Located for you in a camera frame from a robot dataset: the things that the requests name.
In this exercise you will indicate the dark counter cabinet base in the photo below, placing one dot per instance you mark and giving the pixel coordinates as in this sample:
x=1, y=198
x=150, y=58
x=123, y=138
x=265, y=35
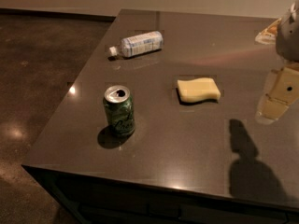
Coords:
x=95, y=200

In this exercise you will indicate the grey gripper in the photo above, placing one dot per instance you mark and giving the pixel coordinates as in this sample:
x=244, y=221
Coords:
x=289, y=37

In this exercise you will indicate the blue plastic water bottle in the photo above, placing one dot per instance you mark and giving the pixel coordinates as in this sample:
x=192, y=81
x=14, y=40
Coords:
x=138, y=44

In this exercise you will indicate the yellow sponge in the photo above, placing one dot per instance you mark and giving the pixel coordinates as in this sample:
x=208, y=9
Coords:
x=198, y=90

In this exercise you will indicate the green soda can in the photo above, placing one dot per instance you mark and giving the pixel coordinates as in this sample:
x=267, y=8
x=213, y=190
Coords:
x=119, y=108

